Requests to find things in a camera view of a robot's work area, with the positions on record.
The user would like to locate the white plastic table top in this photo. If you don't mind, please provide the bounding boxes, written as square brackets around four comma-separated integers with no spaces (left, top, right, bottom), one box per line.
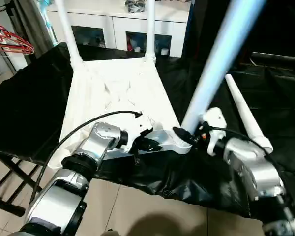
[49,56,194,171]

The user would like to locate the white plastic table leg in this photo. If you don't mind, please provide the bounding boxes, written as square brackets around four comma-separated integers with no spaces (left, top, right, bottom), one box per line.
[53,0,86,71]
[225,73,274,155]
[180,0,270,135]
[145,0,157,62]

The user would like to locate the large black box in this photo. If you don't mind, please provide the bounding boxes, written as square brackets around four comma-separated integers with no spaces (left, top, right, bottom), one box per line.
[181,0,254,67]

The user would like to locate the black flat monitor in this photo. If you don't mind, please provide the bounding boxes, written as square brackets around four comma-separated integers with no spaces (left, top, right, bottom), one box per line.
[250,51,295,66]

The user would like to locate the black plastic mat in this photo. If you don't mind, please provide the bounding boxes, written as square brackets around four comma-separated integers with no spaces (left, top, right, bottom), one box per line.
[0,41,295,220]

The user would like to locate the white cabinet with glass doors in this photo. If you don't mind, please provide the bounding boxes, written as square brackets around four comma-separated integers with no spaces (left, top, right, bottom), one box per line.
[45,0,190,59]

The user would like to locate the black tangled bundle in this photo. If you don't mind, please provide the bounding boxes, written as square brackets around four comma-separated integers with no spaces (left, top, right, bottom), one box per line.
[124,0,147,14]

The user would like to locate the small white box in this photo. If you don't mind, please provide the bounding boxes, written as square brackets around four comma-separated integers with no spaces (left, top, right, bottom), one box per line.
[8,53,29,71]

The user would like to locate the grey curtain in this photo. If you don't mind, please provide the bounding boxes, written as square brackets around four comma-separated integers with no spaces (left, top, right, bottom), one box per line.
[14,0,58,58]

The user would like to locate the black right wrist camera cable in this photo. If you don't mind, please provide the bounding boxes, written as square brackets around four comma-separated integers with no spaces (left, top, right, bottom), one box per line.
[206,125,295,222]

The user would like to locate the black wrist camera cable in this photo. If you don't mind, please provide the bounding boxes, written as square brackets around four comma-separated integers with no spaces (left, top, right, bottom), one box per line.
[29,110,144,205]
[206,125,295,222]

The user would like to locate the black left wrist camera cable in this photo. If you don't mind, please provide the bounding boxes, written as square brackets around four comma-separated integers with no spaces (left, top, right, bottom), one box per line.
[29,110,144,205]

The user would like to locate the black folding table frame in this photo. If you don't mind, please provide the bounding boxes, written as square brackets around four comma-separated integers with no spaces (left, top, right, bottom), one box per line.
[0,149,44,217]

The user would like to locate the red wire hangers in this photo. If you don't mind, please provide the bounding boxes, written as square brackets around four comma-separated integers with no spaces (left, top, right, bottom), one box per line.
[0,14,35,56]

